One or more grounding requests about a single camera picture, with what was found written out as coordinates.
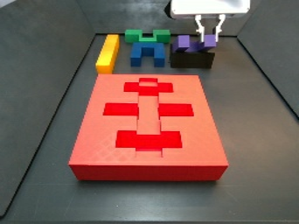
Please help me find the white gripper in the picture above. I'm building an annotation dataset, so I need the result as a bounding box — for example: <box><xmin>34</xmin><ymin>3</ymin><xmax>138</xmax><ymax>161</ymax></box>
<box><xmin>170</xmin><ymin>0</ymin><xmax>251</xmax><ymax>42</ymax></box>

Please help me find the purple U-shaped block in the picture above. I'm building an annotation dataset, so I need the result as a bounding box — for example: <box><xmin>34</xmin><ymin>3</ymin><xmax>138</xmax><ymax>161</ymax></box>
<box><xmin>172</xmin><ymin>35</ymin><xmax>217</xmax><ymax>53</ymax></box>

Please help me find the black angled fixture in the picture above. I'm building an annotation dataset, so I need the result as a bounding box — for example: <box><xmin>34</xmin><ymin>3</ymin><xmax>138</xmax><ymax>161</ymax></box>
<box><xmin>170</xmin><ymin>50</ymin><xmax>215</xmax><ymax>69</ymax></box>

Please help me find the red board with cutouts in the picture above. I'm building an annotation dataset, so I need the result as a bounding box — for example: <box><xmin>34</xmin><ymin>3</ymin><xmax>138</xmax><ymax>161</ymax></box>
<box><xmin>70</xmin><ymin>74</ymin><xmax>230</xmax><ymax>181</ymax></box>

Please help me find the blue U-shaped block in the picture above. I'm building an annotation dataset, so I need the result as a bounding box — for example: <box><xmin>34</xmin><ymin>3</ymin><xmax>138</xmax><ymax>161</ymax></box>
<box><xmin>130</xmin><ymin>42</ymin><xmax>166</xmax><ymax>67</ymax></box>

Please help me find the green stepped block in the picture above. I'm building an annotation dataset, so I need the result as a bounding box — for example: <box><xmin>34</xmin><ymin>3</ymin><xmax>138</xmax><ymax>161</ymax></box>
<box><xmin>126</xmin><ymin>29</ymin><xmax>171</xmax><ymax>44</ymax></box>

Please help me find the yellow long bar block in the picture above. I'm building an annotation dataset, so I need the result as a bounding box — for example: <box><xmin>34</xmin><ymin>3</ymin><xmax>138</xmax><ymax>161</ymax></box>
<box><xmin>96</xmin><ymin>34</ymin><xmax>119</xmax><ymax>74</ymax></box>

